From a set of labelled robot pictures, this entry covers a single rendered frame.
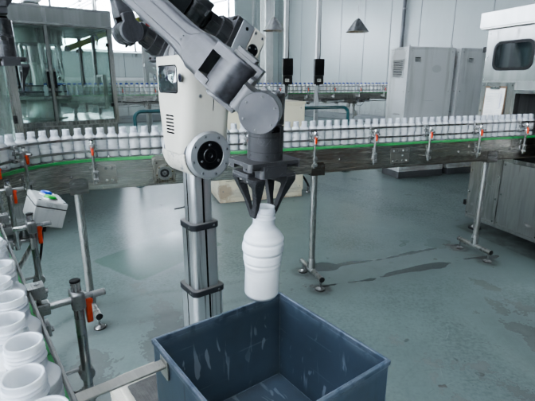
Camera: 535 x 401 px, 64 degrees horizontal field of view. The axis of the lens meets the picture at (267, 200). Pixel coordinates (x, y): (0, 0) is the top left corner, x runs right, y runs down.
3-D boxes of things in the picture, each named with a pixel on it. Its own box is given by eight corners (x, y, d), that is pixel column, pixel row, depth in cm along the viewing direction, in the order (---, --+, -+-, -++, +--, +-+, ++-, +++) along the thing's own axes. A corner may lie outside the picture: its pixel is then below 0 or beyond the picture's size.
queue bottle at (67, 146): (76, 157, 240) (73, 128, 235) (71, 160, 234) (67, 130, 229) (67, 157, 240) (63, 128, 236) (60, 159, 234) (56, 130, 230)
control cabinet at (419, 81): (421, 169, 708) (434, 47, 656) (443, 175, 662) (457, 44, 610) (379, 172, 683) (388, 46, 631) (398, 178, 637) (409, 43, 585)
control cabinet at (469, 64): (465, 165, 735) (480, 48, 683) (488, 171, 690) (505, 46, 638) (426, 169, 710) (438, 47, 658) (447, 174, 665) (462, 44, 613)
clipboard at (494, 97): (482, 121, 393) (486, 85, 384) (502, 123, 372) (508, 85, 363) (478, 122, 392) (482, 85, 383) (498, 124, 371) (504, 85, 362)
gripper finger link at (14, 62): (3, 91, 131) (-2, 59, 128) (29, 91, 135) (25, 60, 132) (6, 91, 126) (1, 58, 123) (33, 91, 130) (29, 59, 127)
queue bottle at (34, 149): (37, 164, 221) (33, 132, 217) (26, 164, 221) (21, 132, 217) (44, 162, 227) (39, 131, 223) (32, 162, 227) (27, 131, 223)
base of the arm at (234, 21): (228, 21, 123) (210, 58, 123) (205, 3, 118) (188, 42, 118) (244, 17, 116) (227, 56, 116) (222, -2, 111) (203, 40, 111)
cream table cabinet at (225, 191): (286, 184, 598) (287, 99, 566) (303, 196, 542) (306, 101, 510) (208, 191, 564) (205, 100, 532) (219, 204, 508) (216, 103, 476)
